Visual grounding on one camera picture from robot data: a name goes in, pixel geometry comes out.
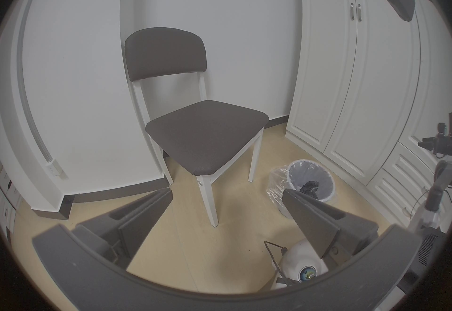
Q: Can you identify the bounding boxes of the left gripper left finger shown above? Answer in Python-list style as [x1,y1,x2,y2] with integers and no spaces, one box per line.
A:
[72,188,174,269]

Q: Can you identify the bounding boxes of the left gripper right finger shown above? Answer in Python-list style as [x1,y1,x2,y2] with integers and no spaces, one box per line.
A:
[282,188,379,269]

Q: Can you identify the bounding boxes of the black plastic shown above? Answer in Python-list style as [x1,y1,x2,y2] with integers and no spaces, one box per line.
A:
[299,181,321,201]

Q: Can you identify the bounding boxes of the clear plastic bag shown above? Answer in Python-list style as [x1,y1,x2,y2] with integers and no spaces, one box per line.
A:
[267,159,336,218]

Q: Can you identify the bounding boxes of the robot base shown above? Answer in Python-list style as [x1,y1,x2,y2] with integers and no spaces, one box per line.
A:
[271,237,331,292]

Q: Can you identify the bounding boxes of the white trash bin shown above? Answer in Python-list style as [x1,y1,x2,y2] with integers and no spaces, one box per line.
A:
[281,159,336,220]

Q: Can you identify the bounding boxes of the grey padded white chair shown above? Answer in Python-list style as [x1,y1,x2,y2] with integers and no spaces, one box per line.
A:
[124,27,270,229]

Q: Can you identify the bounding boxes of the white wardrobe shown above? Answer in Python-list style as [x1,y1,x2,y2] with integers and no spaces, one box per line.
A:
[285,0,452,232]

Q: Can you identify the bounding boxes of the black cable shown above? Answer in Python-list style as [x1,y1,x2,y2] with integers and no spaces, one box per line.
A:
[264,241,288,271]

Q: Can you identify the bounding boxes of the white wall socket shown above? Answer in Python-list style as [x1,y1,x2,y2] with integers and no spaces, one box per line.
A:
[47,161,66,179]

